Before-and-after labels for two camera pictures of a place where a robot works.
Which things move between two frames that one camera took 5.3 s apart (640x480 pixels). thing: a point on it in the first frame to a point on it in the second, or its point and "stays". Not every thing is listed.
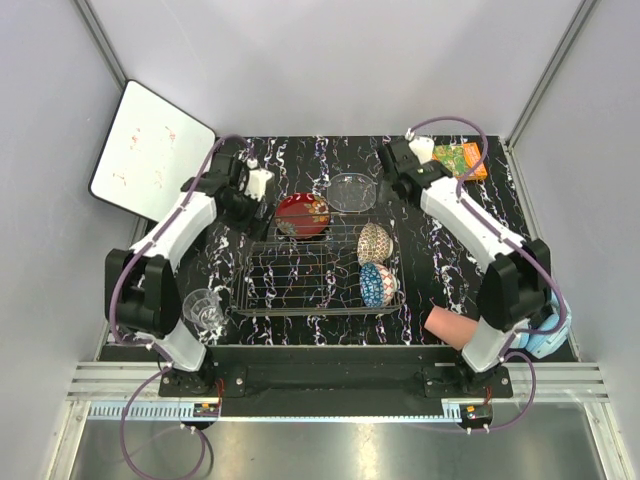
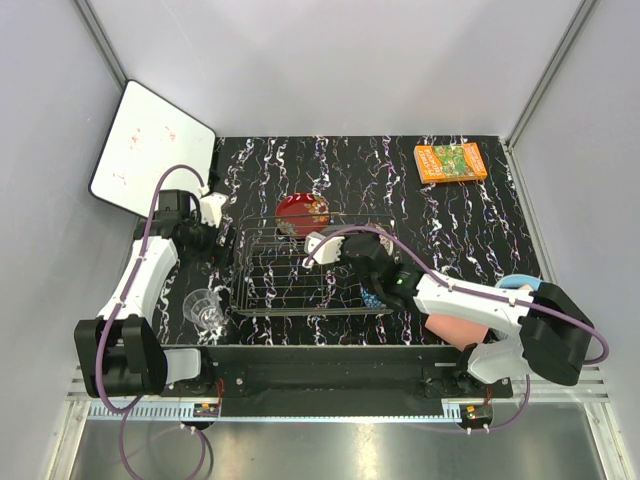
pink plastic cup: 451,328 stays
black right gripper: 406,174 to 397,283
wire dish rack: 324,263 stays
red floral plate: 302,215 stays
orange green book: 461,159 stays
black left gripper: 252,224 to 220,255
